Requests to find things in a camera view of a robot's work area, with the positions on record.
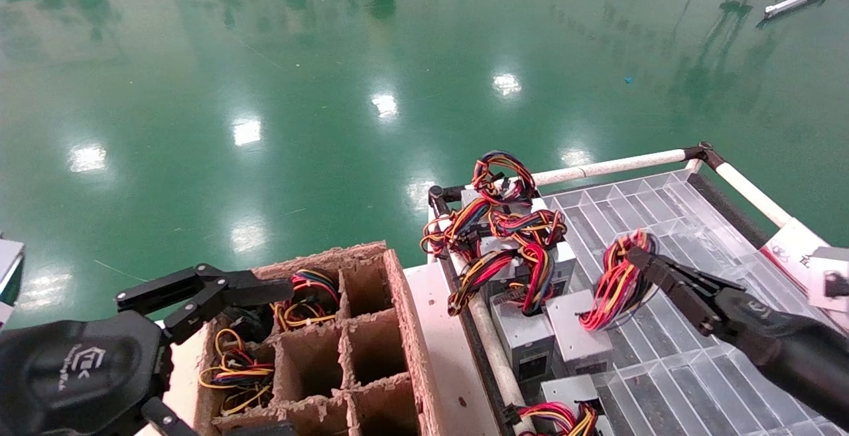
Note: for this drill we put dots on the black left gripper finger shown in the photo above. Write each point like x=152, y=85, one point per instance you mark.
x=162, y=419
x=219, y=287

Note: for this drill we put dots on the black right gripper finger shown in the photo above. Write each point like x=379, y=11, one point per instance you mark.
x=703, y=278
x=690, y=303

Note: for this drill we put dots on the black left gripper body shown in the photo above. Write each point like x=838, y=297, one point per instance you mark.
x=79, y=369

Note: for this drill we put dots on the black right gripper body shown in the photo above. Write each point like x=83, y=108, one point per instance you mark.
x=789, y=346

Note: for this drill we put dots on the clear plastic divider tray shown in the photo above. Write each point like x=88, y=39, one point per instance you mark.
x=663, y=383

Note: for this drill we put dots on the white red area sign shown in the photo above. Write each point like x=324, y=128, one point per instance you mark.
x=786, y=243

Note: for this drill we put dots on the white grey box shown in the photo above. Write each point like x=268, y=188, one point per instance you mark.
x=8, y=257

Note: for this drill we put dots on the brown cardboard divider box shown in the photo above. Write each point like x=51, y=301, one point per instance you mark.
x=398, y=330

